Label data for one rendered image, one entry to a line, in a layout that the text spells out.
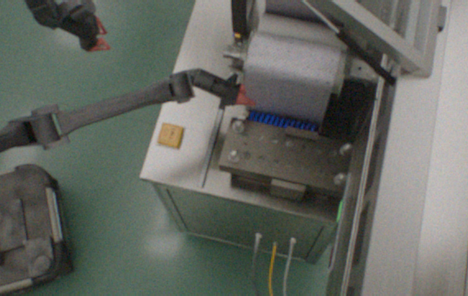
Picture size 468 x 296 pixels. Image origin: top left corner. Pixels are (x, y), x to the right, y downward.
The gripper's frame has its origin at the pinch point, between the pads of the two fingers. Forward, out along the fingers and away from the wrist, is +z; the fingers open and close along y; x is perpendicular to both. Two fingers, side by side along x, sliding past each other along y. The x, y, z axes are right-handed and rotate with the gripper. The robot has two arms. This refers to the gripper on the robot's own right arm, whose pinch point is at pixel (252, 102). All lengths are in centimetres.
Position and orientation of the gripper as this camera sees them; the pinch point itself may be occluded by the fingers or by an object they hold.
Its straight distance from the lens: 167.7
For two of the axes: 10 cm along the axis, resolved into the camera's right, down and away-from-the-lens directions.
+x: 4.5, -2.0, -8.7
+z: 8.6, 3.5, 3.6
